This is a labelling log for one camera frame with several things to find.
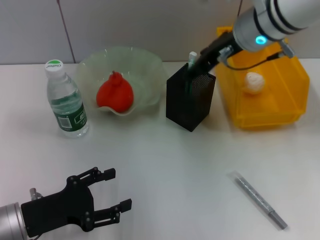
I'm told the orange fruit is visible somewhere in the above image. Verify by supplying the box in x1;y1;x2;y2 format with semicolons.
96;70;135;113

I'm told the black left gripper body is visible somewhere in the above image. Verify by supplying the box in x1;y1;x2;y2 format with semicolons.
21;176;96;238

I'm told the white paper ball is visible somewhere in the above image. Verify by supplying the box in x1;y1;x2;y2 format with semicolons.
243;71;266;95

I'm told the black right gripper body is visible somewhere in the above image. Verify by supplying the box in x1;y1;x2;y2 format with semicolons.
200;31;245;66

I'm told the silver left gripper connector stub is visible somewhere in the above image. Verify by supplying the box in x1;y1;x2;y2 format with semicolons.
29;187;43;200

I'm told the clear water bottle green label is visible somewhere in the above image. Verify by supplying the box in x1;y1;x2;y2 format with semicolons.
44;59;90;138

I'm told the yellow plastic bin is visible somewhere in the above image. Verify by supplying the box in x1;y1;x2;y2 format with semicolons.
215;26;310;131

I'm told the black mesh pen holder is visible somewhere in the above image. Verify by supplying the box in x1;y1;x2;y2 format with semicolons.
165;62;217;133

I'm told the right gripper cable with plug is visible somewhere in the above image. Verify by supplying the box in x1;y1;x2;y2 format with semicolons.
218;41;296;71

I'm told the pale green wavy fruit bowl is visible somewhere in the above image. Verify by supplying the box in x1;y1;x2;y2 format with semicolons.
76;46;169;117

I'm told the grey pen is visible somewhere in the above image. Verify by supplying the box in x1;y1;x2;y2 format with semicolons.
227;170;288;230

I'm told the green utility knife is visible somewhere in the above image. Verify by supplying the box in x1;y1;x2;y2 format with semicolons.
186;51;198;96

